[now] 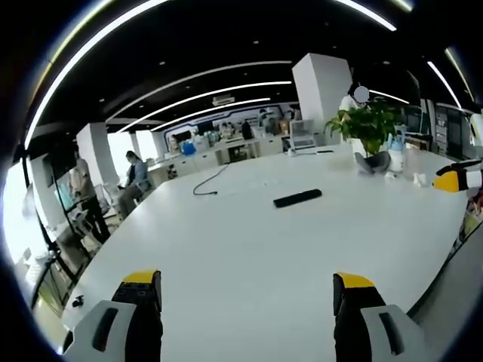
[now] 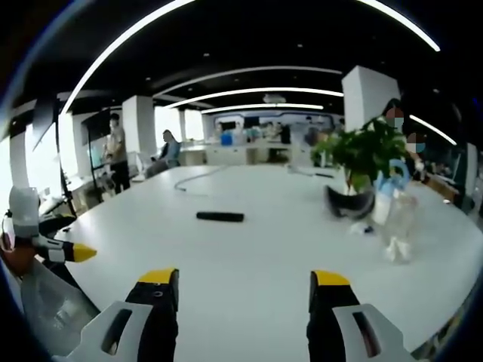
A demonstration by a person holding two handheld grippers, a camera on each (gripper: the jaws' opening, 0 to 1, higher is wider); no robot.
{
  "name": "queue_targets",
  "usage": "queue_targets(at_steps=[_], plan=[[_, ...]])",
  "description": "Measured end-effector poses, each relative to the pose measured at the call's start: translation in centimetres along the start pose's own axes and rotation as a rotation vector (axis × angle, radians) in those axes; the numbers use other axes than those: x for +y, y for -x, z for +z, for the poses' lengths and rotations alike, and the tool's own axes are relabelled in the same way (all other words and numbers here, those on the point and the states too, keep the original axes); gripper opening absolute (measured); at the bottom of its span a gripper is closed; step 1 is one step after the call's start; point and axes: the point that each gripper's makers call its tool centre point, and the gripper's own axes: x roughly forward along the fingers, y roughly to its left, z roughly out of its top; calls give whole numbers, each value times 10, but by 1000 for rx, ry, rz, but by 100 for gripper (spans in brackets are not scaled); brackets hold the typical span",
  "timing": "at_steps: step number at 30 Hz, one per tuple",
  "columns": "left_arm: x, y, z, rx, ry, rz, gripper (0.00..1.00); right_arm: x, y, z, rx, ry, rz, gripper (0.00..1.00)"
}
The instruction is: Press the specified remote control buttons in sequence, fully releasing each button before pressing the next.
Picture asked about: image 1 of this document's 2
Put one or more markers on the white and blue figurine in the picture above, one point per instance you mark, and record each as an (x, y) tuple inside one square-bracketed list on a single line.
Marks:
[(396, 155)]

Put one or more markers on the open laptop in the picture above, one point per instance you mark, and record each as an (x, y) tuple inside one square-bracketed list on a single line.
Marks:
[(302, 135)]

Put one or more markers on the small white object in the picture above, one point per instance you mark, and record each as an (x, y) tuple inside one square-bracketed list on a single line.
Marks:
[(419, 178)]

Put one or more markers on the white square pillar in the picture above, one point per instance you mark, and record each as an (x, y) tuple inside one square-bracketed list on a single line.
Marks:
[(97, 154), (320, 98)]

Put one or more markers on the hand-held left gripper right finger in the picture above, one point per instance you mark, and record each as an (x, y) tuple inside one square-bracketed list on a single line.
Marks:
[(362, 320)]

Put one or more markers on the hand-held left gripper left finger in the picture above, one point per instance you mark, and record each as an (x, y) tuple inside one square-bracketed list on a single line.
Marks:
[(124, 320)]

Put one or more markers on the black remote control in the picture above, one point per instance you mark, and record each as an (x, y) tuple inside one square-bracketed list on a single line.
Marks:
[(298, 197)]

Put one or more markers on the small black object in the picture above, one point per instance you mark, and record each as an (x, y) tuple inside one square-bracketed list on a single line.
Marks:
[(78, 300)]

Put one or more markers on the flat black bar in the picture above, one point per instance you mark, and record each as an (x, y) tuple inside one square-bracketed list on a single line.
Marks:
[(325, 151)]

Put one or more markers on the green potted plant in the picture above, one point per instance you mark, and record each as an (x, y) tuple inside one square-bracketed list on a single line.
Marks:
[(365, 132)]

